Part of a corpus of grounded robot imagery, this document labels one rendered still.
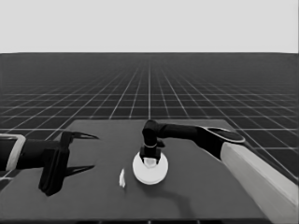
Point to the small thin white T-shaped piece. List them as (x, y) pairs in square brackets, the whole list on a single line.
[(122, 179)]

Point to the large thick white disc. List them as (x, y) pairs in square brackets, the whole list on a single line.
[(149, 175)]

